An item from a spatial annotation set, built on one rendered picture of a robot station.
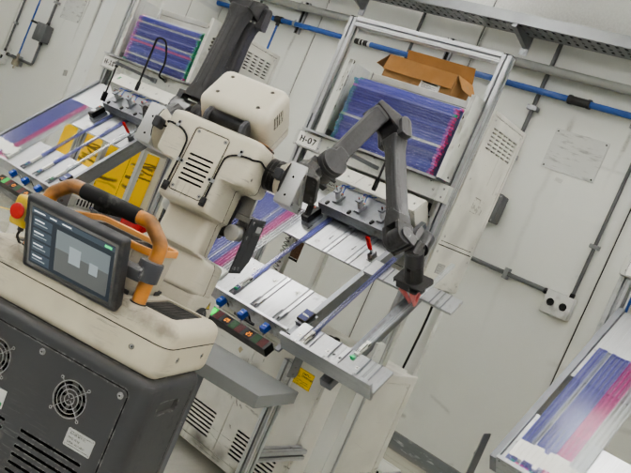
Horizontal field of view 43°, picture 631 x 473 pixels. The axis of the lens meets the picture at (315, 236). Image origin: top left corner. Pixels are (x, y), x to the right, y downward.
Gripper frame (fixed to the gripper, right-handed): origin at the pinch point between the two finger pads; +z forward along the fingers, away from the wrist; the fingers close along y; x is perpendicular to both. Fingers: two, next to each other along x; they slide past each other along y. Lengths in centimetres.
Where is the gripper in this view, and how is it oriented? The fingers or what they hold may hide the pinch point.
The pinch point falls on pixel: (412, 302)
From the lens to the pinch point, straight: 240.2
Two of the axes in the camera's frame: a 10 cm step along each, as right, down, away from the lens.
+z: 0.5, 8.0, 6.0
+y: -7.5, -3.7, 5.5
